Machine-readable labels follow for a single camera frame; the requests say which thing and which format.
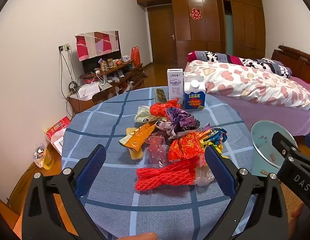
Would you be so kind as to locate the clear plastic bag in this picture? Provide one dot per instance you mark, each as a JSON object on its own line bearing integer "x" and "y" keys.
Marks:
{"x": 203, "y": 176}

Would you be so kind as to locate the white patterned mug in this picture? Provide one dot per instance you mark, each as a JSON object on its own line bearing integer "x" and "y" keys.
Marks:
{"x": 125, "y": 59}

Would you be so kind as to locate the yellow white plastic bag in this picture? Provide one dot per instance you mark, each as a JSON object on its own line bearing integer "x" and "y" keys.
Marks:
{"x": 143, "y": 115}

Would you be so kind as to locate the red plastic bag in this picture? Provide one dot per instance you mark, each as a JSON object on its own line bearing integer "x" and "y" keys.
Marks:
{"x": 160, "y": 110}

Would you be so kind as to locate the yellow plastic container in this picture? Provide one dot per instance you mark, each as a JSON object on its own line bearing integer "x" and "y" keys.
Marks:
{"x": 47, "y": 160}

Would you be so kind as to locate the person's left hand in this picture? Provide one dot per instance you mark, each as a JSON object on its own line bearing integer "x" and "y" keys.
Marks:
{"x": 142, "y": 236}

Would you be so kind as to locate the red pink patchwork cover cloth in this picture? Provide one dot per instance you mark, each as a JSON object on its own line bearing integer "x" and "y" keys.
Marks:
{"x": 94, "y": 45}

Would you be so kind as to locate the clear bag of scraps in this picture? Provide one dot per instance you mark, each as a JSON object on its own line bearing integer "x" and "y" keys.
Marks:
{"x": 39, "y": 153}

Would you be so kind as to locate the wall power socket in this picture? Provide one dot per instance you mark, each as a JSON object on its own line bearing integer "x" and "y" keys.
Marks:
{"x": 64, "y": 47}

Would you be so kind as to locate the tall white milk carton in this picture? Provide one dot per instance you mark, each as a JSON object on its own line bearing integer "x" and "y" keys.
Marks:
{"x": 175, "y": 85}

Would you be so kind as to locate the blue milk carton white cap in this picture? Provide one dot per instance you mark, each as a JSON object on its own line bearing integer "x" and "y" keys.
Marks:
{"x": 193, "y": 100}

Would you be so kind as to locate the small gold lidded jar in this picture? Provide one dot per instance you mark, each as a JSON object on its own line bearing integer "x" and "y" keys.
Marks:
{"x": 103, "y": 66}
{"x": 110, "y": 63}

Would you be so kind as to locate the blue checked tablecloth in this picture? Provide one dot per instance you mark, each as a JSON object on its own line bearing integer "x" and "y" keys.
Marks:
{"x": 107, "y": 130}

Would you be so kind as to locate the brown wicker chair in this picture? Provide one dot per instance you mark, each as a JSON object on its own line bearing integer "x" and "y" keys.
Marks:
{"x": 295, "y": 205}

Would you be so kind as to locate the red white cardboard box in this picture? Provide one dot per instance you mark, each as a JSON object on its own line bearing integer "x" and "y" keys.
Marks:
{"x": 57, "y": 130}

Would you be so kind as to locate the black television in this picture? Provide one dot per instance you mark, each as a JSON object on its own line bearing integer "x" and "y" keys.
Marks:
{"x": 94, "y": 63}

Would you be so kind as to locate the wooden bed headboard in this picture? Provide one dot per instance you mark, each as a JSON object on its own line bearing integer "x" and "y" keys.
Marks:
{"x": 295, "y": 57}

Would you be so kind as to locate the dark flat snack packet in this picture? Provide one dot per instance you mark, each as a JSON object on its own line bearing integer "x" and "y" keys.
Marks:
{"x": 160, "y": 94}

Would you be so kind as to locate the striped cow print blanket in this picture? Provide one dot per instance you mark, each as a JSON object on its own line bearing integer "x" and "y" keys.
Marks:
{"x": 220, "y": 56}

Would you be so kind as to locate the orange red foil wrapper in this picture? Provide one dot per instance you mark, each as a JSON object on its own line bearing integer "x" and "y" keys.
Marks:
{"x": 185, "y": 147}

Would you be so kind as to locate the teal bin with metal rim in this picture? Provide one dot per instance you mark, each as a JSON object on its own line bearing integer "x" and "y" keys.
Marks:
{"x": 265, "y": 140}

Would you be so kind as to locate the brown wooden wardrobe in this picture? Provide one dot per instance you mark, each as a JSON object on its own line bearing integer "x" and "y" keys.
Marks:
{"x": 202, "y": 30}

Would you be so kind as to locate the white pink small wrapper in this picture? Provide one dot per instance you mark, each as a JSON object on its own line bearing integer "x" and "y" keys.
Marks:
{"x": 163, "y": 126}

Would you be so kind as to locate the wooden television stand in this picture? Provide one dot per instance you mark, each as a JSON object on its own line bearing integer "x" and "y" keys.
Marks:
{"x": 130, "y": 76}

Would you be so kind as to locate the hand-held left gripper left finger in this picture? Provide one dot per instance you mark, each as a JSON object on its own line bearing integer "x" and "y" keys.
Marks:
{"x": 91, "y": 170}

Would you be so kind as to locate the pink clear plastic wrap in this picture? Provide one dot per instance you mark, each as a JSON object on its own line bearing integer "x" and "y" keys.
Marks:
{"x": 156, "y": 150}

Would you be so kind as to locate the bed with purple sheet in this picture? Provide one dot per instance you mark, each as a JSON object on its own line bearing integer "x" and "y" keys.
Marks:
{"x": 270, "y": 115}

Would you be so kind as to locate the blue gold foil wrapper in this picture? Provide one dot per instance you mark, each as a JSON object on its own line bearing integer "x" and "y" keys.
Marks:
{"x": 216, "y": 135}

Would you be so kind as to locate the orange snack wrapper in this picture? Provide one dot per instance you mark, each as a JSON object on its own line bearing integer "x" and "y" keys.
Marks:
{"x": 137, "y": 136}

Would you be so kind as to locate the brown wooden door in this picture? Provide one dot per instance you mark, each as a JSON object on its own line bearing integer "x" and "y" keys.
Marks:
{"x": 161, "y": 35}

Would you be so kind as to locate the white flat box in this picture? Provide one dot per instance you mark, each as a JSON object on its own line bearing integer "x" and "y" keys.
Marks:
{"x": 89, "y": 90}

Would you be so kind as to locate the white quilt pink hearts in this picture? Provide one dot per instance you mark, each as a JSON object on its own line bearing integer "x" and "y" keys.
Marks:
{"x": 245, "y": 80}

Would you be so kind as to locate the red paper wall decoration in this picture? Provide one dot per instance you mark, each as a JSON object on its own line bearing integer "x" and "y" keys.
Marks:
{"x": 196, "y": 13}

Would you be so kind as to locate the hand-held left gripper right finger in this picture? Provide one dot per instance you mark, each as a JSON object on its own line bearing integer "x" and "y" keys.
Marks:
{"x": 220, "y": 172}

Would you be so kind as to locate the purple foil wrapper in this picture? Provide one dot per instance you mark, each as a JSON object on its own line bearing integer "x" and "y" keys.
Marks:
{"x": 181, "y": 120}

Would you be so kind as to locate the orange plastic bag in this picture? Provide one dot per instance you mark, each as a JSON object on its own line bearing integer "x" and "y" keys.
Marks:
{"x": 135, "y": 56}

